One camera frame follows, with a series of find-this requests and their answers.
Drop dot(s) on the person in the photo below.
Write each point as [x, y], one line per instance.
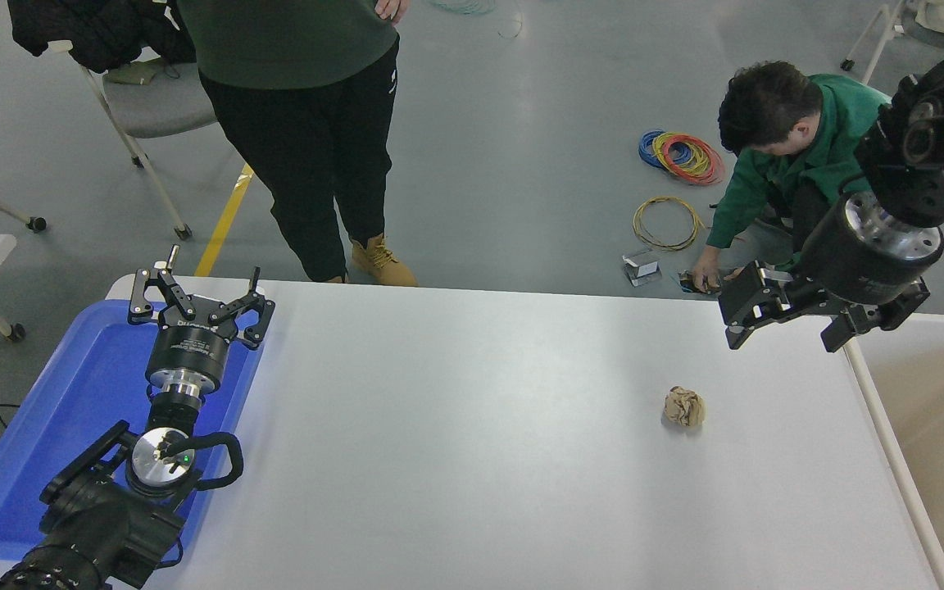
[300, 98]
[800, 147]

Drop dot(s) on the person's right hand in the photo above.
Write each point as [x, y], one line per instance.
[707, 270]

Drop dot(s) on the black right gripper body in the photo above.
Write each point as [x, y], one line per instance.
[853, 266]

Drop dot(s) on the grey chair with white legs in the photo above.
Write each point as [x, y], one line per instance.
[152, 102]

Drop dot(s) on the tan paper ball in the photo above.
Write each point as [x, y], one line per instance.
[684, 407]

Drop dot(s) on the person's left hand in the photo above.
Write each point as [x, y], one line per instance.
[392, 8]

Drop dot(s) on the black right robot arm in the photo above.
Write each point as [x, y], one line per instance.
[923, 139]

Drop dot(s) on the black jacket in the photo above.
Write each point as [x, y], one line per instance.
[87, 29]

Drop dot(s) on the blue plastic tray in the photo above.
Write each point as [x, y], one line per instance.
[54, 426]

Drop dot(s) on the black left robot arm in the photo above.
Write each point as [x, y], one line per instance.
[103, 524]

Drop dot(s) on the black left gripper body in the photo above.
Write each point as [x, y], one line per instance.
[192, 348]

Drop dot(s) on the small clear white box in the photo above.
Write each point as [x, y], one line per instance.
[641, 266]

